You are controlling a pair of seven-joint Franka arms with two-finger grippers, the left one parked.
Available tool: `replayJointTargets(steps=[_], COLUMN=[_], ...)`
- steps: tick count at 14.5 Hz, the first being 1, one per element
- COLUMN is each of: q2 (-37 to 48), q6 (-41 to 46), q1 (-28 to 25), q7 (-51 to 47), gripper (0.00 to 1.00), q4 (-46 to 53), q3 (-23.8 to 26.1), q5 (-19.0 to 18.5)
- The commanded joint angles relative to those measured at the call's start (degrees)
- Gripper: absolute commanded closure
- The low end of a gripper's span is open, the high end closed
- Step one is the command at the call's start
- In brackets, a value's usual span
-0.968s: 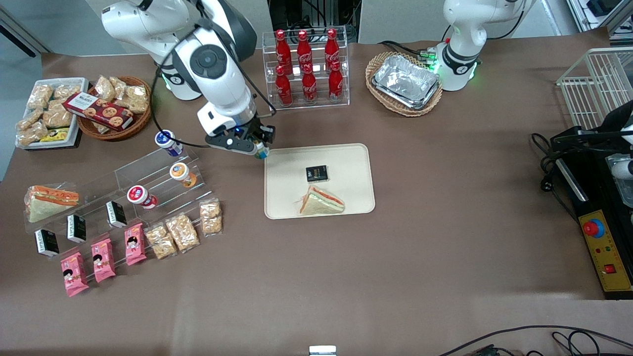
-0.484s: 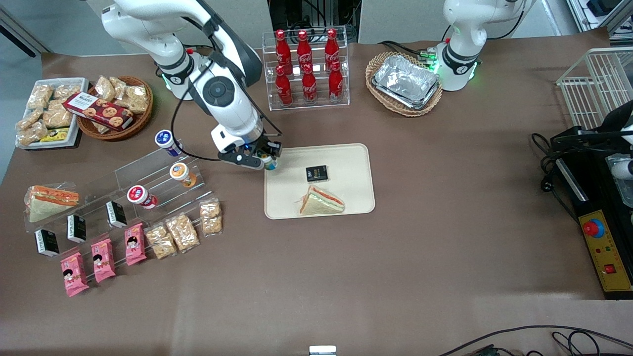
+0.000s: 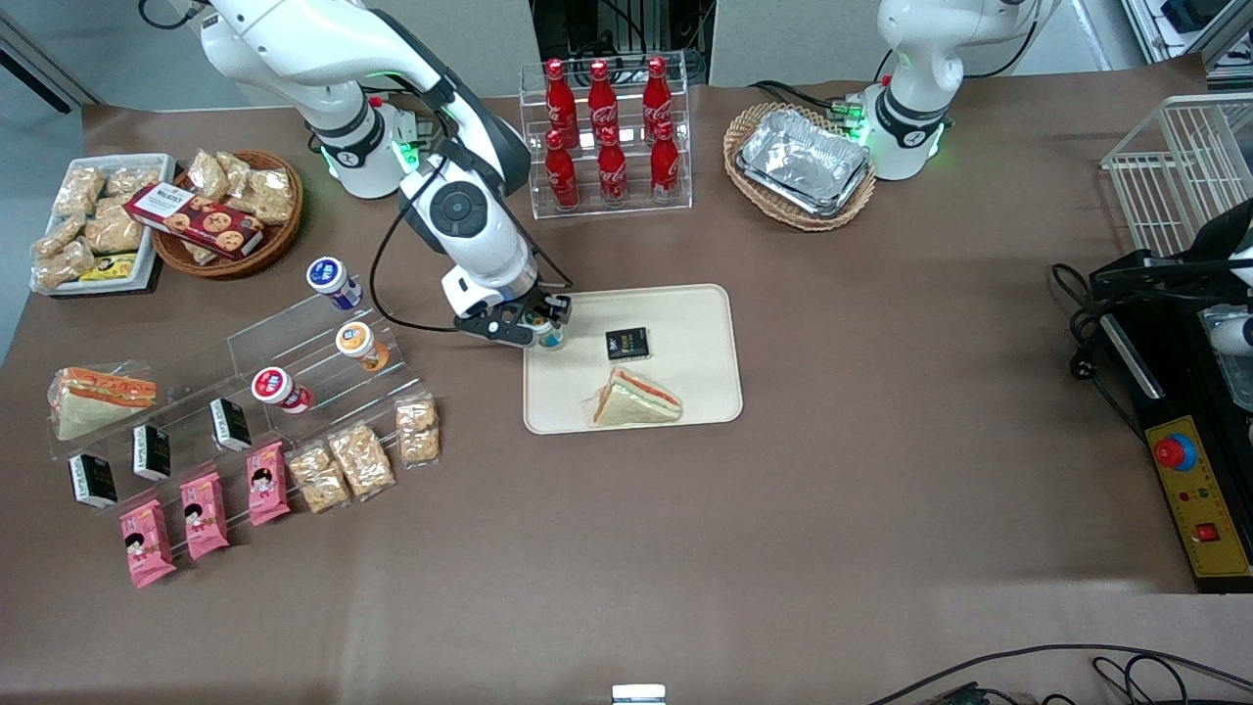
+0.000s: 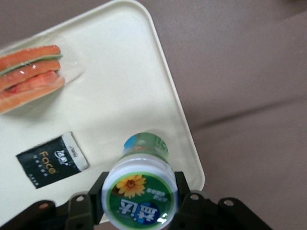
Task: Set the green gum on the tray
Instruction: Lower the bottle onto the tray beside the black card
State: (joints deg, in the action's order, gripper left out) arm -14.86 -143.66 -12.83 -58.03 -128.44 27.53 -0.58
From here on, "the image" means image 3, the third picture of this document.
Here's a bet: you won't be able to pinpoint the yellow snack packet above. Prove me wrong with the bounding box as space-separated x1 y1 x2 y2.
78 253 139 284

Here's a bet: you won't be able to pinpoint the wrapped triangle sandwich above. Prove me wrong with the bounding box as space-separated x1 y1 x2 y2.
49 366 159 444
585 366 684 429

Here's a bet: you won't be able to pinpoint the small black snack box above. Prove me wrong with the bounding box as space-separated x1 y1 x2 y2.
68 452 119 511
131 423 173 483
604 326 652 363
209 397 255 453

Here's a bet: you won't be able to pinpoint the black arm base cables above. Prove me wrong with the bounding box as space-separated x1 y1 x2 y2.
748 78 874 124

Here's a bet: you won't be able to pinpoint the black machine with yellow panel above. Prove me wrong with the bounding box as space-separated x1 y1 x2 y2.
1094 289 1253 595

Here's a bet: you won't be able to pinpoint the aluminium foil tray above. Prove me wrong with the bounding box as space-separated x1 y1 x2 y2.
735 108 873 219

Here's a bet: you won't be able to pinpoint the grey arm base connector cables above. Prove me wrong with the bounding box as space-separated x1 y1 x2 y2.
367 91 437 150

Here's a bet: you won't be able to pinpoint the clear plastic container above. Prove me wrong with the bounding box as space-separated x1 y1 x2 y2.
1198 307 1253 411

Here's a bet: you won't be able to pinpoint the beige plastic tray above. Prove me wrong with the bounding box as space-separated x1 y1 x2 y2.
523 284 744 436

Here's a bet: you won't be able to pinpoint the clear acrylic stepped display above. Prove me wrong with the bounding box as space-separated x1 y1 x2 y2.
45 276 425 512

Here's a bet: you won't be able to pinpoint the black power cable with plug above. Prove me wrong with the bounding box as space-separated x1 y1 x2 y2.
1050 261 1148 444

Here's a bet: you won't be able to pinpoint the red cookie box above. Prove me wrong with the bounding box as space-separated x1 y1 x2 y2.
124 182 266 261

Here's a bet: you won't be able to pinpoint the white rectangular bin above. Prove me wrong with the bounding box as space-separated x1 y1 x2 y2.
28 154 178 298

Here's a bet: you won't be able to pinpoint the black equipment cabinet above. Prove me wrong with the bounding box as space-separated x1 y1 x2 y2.
533 0 714 85

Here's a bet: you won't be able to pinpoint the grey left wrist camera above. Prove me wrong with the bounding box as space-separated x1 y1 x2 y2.
1208 315 1253 356

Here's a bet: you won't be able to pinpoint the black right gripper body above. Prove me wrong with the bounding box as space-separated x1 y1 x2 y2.
454 293 551 351

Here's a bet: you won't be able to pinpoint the red cola bottle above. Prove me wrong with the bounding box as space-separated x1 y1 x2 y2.
648 119 682 203
641 56 675 130
544 129 581 211
596 125 630 208
544 59 579 138
586 59 621 136

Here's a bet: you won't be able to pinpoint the aluminium frame shelf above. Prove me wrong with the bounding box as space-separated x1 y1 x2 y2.
1121 0 1253 94

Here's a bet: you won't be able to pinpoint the white wire basket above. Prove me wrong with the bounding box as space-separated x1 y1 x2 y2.
1101 93 1253 259

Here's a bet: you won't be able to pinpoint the looped black cable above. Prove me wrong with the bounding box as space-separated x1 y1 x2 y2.
1091 654 1192 705

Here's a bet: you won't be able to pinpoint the round brown wicker basket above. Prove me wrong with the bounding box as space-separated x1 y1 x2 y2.
152 150 305 282

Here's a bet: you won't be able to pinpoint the light oval wicker basket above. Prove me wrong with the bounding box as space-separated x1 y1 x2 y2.
722 102 878 233

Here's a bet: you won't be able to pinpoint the long black cable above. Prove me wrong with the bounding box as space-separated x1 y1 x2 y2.
869 642 1253 705

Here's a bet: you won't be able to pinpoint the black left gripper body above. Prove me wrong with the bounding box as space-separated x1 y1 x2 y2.
1187 199 1253 290

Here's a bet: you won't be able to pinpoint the clear acrylic bottle rack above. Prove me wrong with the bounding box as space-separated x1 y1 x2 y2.
518 51 694 221

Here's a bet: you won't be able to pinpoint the black arm hose cable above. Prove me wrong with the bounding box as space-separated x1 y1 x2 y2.
368 127 466 336

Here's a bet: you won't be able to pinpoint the pink snack packet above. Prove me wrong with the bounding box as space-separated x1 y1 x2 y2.
119 498 179 589
245 442 293 528
180 472 231 561

